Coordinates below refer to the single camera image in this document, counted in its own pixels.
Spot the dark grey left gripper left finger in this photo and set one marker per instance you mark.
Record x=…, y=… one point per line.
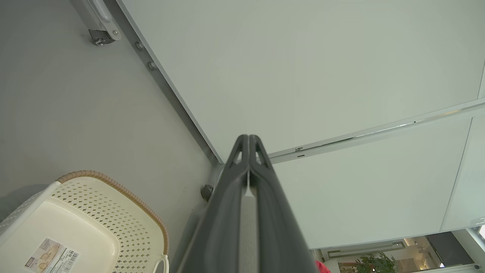
x=219, y=227

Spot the red shorts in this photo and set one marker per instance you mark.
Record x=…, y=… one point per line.
x=322, y=267

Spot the small round levelling foot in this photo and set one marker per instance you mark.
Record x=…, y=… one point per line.
x=140, y=45
x=151, y=65

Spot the grey partition base rail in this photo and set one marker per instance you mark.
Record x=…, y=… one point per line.
x=170, y=91

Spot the long grey partition foot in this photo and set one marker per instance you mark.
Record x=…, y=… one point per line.
x=104, y=19

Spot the cream perforated laundry basket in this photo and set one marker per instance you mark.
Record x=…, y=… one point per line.
x=87, y=227

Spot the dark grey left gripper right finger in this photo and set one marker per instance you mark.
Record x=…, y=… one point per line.
x=276, y=227

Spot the green potted plant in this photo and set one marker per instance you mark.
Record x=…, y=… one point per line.
x=375, y=264

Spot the black caster wheel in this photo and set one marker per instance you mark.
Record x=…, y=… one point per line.
x=100, y=37
x=206, y=192

